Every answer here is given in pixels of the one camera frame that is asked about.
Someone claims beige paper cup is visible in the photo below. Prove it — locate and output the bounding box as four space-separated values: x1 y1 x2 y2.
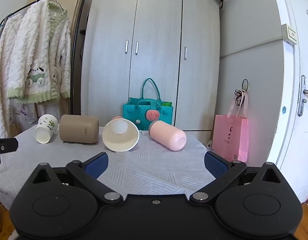
102 119 140 153

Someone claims pink cup with grey rim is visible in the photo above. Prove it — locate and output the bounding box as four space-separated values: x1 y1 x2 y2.
148 120 187 152

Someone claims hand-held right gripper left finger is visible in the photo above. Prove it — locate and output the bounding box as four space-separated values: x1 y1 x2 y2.
30 152 124 205

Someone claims white cup with green print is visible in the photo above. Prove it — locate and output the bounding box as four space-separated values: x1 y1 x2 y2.
35 114 58 144

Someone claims white fleece robe green trim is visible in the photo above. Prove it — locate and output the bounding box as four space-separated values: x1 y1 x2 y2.
0 0 71 140

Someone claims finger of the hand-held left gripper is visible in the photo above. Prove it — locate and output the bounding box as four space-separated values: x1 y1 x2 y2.
0 137 19 165

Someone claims white door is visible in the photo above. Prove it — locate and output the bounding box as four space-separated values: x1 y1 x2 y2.
269 0 308 203

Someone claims grey patterned tablecloth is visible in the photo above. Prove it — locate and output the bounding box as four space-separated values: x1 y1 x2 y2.
0 126 220 209

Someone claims pink paper bag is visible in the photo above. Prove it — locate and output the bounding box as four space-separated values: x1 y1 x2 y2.
212 89 249 163

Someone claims watermelon charm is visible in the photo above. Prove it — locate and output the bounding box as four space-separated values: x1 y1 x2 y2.
145 109 161 121

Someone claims brown cup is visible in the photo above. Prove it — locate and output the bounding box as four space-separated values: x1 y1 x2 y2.
59 115 99 144

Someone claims teal felt handbag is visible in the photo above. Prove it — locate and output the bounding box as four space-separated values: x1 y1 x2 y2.
123 78 174 131

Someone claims white printed garment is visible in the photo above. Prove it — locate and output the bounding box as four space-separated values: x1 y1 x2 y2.
9 97 62 131

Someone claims beige light switch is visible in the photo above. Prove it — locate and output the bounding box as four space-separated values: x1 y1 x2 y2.
281 24 299 44

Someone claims grey wooden wardrobe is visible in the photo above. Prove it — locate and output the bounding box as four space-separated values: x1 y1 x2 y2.
80 0 226 140

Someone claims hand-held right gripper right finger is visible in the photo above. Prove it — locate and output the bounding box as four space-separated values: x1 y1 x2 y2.
189 151 285 204

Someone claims black clothes rack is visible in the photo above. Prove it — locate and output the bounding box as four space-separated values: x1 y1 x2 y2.
0 0 88 116

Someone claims metal door handle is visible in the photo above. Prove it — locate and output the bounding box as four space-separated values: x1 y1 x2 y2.
297 75 308 117

